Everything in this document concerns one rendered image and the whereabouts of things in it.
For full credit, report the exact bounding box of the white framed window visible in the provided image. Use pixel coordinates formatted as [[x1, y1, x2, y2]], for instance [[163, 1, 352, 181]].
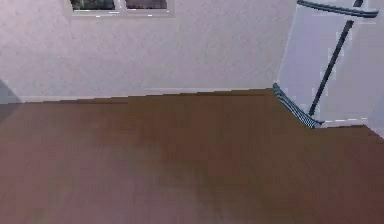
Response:
[[63, 0, 176, 18]]

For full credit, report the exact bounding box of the white fridge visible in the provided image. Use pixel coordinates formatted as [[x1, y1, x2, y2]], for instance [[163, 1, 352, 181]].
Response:
[[272, 0, 384, 138]]

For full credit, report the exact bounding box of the black fridge handle bar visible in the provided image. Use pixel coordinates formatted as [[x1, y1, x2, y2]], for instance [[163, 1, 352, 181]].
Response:
[[296, 0, 380, 19]]

